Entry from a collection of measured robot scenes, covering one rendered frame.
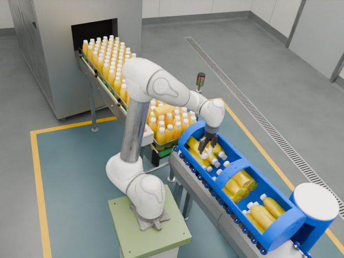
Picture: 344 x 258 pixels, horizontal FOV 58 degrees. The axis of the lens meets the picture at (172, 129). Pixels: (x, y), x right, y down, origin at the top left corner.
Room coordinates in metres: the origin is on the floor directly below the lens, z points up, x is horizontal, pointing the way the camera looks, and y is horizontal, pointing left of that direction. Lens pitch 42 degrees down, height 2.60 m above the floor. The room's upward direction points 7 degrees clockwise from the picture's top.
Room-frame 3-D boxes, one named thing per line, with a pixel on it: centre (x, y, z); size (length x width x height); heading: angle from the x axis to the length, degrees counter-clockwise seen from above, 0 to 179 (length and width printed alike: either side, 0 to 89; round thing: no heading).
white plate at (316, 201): (1.24, -0.96, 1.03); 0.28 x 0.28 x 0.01
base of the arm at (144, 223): (0.97, 0.06, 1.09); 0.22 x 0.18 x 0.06; 32
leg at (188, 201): (1.66, -0.23, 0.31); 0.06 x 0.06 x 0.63; 38
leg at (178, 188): (1.57, -0.12, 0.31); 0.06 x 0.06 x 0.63; 38
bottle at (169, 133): (1.70, 0.02, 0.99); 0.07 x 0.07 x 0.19
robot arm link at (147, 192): (0.99, 0.08, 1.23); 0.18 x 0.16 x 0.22; 52
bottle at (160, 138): (1.66, 0.07, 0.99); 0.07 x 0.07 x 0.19
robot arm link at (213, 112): (1.44, -0.23, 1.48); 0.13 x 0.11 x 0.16; 52
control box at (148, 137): (1.65, 0.22, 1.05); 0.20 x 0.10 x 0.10; 38
